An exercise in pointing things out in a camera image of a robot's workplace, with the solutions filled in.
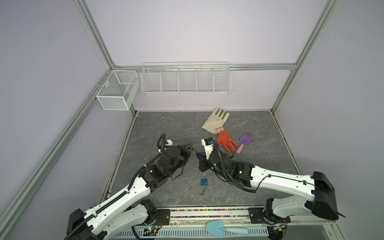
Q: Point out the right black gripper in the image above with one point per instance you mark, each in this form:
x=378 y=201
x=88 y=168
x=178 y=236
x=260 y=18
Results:
x=203 y=161

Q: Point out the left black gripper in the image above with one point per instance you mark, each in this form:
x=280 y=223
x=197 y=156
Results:
x=185 y=151

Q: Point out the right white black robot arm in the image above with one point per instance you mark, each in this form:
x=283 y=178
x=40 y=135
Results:
x=307 y=193

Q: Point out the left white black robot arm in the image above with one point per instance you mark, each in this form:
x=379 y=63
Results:
x=129 y=206

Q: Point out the large blue padlock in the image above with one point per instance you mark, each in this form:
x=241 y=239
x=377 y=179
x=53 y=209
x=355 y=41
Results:
x=204 y=180

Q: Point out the red rubber glove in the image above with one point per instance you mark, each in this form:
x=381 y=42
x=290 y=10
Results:
x=225 y=140

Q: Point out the cream work glove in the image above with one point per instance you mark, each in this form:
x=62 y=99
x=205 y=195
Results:
x=216 y=120

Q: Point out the purple pink toy trowel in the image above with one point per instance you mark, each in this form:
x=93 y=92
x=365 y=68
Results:
x=245 y=140

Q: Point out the colourful bead strip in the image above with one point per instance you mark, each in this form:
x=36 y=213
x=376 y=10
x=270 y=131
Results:
x=215 y=212

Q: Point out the teal toy trowel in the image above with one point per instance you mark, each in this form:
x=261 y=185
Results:
x=217 y=229

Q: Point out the white mesh box basket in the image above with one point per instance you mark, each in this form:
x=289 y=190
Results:
x=118 y=90

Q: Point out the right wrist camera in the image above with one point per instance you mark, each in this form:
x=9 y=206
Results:
x=208 y=144

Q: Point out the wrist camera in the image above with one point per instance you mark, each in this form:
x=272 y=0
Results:
x=168 y=143
x=208 y=144

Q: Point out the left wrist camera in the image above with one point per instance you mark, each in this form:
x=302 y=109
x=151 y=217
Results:
x=168 y=143

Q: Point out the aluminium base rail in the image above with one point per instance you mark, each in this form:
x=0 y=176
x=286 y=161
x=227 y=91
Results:
x=309 y=223

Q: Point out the white wire wall shelf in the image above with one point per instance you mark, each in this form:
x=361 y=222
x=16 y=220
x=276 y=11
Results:
x=186 y=78

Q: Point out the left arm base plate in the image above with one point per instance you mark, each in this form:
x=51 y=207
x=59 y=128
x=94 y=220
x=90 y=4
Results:
x=160 y=217

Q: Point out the white slotted cable duct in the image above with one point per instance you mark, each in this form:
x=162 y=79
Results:
x=192 y=233

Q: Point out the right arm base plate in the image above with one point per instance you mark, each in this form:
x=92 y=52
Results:
x=258 y=216

